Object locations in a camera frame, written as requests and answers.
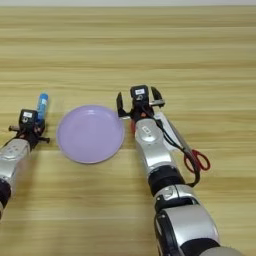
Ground blue white glue stick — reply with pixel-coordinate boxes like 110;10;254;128
35;92;50;123

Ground purple round plate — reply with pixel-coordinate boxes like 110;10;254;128
55;104;126;165

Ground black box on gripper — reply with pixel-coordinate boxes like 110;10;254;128
129;84;150;102
18;108;39;126

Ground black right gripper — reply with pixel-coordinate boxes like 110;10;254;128
115;86;166;122

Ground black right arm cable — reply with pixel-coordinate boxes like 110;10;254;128
141;103;202;188

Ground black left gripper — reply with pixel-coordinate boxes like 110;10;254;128
8;123;51;150

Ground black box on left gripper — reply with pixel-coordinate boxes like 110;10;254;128
18;108;39;126

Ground red handled scissors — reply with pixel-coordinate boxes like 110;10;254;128
165;117;212;175

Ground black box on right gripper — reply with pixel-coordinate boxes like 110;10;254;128
129;84;150;102

